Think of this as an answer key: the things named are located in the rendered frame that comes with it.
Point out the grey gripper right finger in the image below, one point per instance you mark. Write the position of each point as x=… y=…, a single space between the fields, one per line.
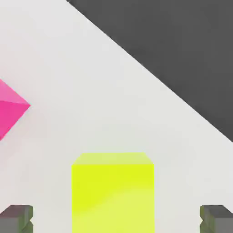
x=218 y=221

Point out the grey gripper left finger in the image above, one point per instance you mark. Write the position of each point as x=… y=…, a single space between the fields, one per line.
x=14 y=220

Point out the small yellow cube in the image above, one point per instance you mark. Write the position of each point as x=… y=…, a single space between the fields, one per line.
x=112 y=193

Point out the small pink cube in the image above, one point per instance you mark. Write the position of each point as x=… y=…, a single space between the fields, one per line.
x=11 y=112

